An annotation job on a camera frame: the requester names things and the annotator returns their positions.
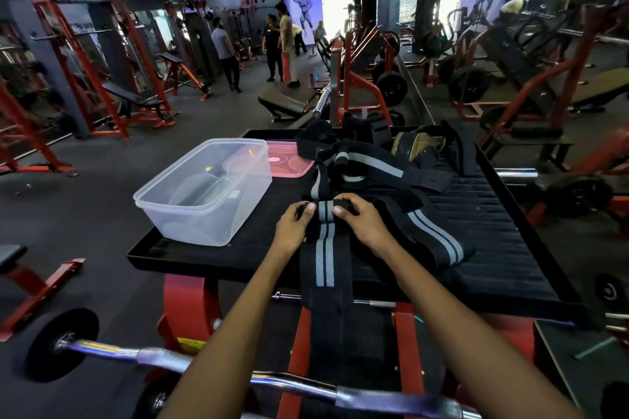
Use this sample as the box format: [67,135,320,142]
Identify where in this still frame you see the clear plastic container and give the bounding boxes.
[132,137,274,247]

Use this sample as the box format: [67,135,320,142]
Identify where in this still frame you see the black cable tower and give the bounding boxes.
[353,0,378,37]

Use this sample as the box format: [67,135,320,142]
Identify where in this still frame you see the person's right forearm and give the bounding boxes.
[381,242,586,419]

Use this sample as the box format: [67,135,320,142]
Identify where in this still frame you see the red power rack with bench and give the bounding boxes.
[31,0,180,139]

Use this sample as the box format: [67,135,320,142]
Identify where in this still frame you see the black ribbed platform tray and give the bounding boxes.
[126,128,596,419]

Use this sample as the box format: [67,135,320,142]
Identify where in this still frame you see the red squat rack frame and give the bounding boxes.
[0,75,75,174]

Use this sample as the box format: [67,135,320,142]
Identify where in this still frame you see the large wall mirror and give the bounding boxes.
[388,0,629,336]

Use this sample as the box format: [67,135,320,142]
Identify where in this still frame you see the black weight plate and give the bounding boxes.
[375,71,409,108]

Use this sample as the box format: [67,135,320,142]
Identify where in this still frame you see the red plate-loaded machine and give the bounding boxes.
[328,26,409,129]

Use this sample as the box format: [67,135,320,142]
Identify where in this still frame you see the red incline bench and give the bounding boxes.
[157,51,215,101]

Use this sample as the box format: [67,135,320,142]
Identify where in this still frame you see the person's right hand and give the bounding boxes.
[332,192,399,260]

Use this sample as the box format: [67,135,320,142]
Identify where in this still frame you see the black wrist wrap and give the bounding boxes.
[294,118,341,162]
[340,111,392,147]

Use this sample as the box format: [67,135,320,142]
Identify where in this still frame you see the black weight stack machine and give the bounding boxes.
[184,10,222,81]

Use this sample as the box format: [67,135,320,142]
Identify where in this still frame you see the thin chrome bar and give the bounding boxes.
[273,291,398,309]

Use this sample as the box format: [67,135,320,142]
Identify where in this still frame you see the chrome curl bar black plates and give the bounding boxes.
[131,374,266,419]
[24,308,485,419]

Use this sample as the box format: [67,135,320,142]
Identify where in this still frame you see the purple bodybuilder wall mural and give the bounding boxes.
[282,0,324,46]

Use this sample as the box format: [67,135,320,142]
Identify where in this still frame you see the person's left forearm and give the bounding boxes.
[157,251,301,419]

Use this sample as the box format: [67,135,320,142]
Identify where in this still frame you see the pink plastic lid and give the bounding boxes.
[223,140,315,179]

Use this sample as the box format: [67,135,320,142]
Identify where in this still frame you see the person's left hand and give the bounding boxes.
[270,201,318,260]

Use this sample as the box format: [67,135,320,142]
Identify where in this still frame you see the chrome barbell sleeve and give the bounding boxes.
[313,85,333,119]

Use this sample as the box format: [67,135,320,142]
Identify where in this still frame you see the black low bench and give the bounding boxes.
[257,87,320,122]

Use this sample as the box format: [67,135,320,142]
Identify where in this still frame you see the red floor bench frame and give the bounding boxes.
[0,244,87,344]

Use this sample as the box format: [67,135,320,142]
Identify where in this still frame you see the black strap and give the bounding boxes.
[440,120,480,177]

